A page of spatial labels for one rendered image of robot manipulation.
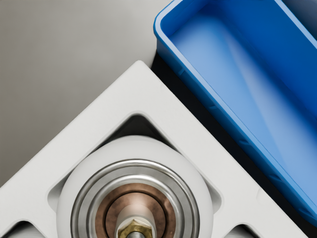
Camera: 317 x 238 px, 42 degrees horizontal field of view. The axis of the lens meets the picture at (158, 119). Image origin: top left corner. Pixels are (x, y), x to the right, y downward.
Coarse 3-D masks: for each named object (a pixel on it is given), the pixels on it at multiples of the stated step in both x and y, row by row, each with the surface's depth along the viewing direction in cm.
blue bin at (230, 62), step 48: (192, 0) 41; (240, 0) 44; (192, 48) 50; (240, 48) 50; (288, 48) 43; (240, 96) 50; (288, 96) 50; (240, 144) 48; (288, 144) 50; (288, 192) 44
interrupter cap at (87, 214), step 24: (120, 168) 24; (144, 168) 24; (168, 168) 24; (96, 192) 24; (120, 192) 24; (144, 192) 24; (168, 192) 24; (72, 216) 24; (96, 216) 24; (168, 216) 24; (192, 216) 24
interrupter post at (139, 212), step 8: (128, 208) 23; (136, 208) 23; (144, 208) 24; (120, 216) 23; (128, 216) 21; (136, 216) 21; (144, 216) 22; (152, 216) 24; (120, 224) 21; (152, 224) 21; (152, 232) 21
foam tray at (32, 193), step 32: (128, 96) 32; (160, 96) 32; (64, 128) 31; (96, 128) 31; (128, 128) 42; (160, 128) 32; (192, 128) 32; (32, 160) 31; (64, 160) 31; (192, 160) 32; (224, 160) 32; (0, 192) 31; (32, 192) 31; (224, 192) 32; (256, 192) 32; (0, 224) 31; (224, 224) 32; (256, 224) 32; (288, 224) 32
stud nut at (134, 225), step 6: (132, 222) 20; (138, 222) 21; (120, 228) 21; (126, 228) 20; (132, 228) 20; (138, 228) 20; (144, 228) 20; (150, 228) 21; (120, 234) 20; (126, 234) 20; (144, 234) 20; (150, 234) 20
